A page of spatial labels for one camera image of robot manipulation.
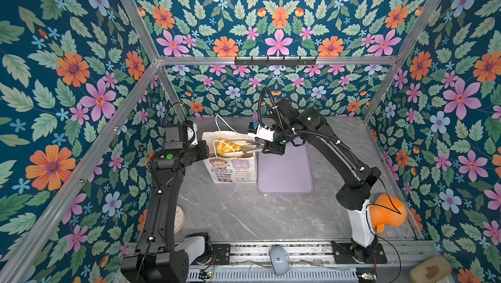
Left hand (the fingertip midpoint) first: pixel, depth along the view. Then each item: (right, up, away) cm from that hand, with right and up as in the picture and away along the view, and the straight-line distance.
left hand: (208, 142), depth 73 cm
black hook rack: (+27, +38, +21) cm, 51 cm away
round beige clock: (-14, -33, +7) cm, 36 cm away
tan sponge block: (+80, -45, -5) cm, 92 cm away
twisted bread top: (+5, -2, +3) cm, 6 cm away
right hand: (+22, 0, +1) cm, 22 cm away
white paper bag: (+9, -5, 0) cm, 11 cm away
